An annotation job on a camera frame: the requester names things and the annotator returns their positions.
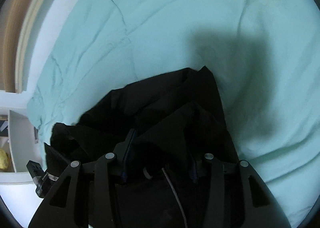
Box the black hooded jacket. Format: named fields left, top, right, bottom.
left=45, top=67, right=245, bottom=227

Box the white bookshelf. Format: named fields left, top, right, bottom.
left=1, top=108, right=42, bottom=185

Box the teal quilted bed comforter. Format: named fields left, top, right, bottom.
left=27, top=0, right=319, bottom=227

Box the black picture frame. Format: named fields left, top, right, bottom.
left=0, top=121, right=9, bottom=137

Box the yellow globe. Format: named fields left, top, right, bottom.
left=0, top=149, right=10, bottom=170

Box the striped brown window blind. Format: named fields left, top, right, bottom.
left=1, top=0, right=44, bottom=93

